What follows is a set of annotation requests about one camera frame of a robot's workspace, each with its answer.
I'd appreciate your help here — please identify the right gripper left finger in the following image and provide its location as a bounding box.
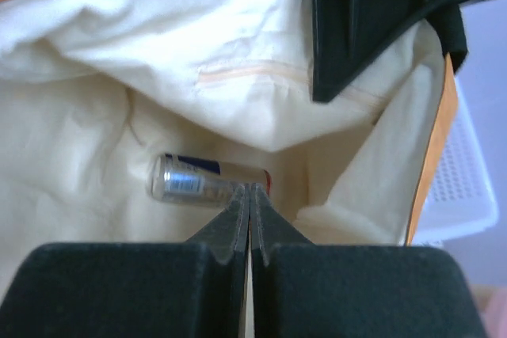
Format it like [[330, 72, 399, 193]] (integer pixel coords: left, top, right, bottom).
[[1, 188, 250, 337]]

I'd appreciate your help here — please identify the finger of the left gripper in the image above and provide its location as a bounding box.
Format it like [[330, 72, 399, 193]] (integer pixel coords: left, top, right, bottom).
[[312, 0, 482, 103]]

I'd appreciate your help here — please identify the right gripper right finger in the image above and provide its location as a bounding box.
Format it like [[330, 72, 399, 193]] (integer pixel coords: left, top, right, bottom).
[[250, 185, 486, 337]]

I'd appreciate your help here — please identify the silver blue drink can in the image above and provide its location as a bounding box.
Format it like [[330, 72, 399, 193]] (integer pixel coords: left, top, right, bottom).
[[147, 153, 273, 207]]

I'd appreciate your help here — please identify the yellow canvas tote bag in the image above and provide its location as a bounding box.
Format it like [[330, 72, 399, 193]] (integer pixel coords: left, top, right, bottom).
[[1, 0, 458, 267]]

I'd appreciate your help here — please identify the white plastic basket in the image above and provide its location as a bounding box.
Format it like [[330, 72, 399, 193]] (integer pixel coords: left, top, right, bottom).
[[412, 82, 498, 246]]

